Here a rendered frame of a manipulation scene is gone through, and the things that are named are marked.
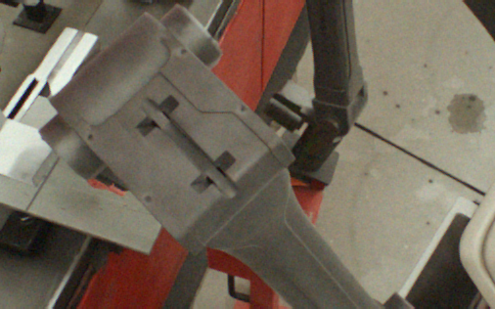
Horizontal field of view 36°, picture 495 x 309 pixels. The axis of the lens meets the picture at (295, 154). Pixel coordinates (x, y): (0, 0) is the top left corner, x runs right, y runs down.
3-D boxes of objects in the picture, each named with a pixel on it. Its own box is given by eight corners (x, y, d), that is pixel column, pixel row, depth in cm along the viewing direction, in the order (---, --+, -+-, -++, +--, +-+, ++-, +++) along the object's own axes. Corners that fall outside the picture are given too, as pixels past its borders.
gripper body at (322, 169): (282, 134, 127) (294, 111, 121) (337, 157, 129) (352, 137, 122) (270, 164, 124) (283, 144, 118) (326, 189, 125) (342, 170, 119)
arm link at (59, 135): (95, 193, 42) (236, 61, 43) (21, 117, 41) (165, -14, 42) (131, 172, 84) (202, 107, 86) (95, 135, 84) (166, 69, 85)
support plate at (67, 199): (149, 255, 101) (148, 252, 100) (-26, 196, 104) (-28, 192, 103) (201, 151, 110) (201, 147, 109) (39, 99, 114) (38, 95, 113)
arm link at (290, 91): (341, 129, 108) (367, 92, 113) (276, 83, 108) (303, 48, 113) (313, 168, 118) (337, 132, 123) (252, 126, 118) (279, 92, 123)
